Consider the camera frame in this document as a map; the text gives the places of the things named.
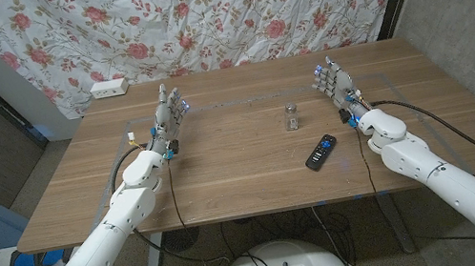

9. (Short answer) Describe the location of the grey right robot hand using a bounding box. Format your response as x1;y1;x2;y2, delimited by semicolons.
306;50;375;133

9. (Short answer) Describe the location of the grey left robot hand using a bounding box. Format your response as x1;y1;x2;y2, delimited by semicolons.
135;79;199;164

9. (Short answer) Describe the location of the clear glass salt shaker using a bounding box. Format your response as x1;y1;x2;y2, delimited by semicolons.
281;101;301;133

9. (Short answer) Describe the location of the black TV remote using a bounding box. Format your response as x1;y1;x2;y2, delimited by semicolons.
300;133;341;174

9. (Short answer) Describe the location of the white power strip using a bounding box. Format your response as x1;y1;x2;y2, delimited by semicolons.
88;76;132;101

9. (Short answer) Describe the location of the floral rose backdrop cloth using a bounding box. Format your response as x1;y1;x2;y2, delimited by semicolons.
0;0;434;132

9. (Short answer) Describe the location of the black round floor disc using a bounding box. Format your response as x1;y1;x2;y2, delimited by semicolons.
159;224;203;256

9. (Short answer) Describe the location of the grey table leg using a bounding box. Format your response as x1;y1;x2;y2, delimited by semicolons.
376;189;417;257

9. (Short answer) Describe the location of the white connector with yellow wire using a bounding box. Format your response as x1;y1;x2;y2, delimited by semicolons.
125;129;147;151

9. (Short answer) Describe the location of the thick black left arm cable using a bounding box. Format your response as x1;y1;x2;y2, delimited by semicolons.
103;133;231;266

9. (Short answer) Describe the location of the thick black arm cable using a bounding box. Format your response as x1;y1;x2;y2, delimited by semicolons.
368;84;475;219
103;133;231;266

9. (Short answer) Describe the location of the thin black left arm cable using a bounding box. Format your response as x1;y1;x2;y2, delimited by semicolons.
165;155;209;262

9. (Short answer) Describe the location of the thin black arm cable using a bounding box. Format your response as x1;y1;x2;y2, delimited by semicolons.
354;106;475;266
165;155;209;262

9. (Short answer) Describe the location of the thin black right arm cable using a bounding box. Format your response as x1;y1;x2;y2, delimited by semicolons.
354;106;475;266

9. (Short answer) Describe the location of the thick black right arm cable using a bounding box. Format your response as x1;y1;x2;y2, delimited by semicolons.
368;84;475;219

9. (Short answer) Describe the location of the black floor cable tangle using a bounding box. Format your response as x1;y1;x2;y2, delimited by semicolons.
217;199;361;266

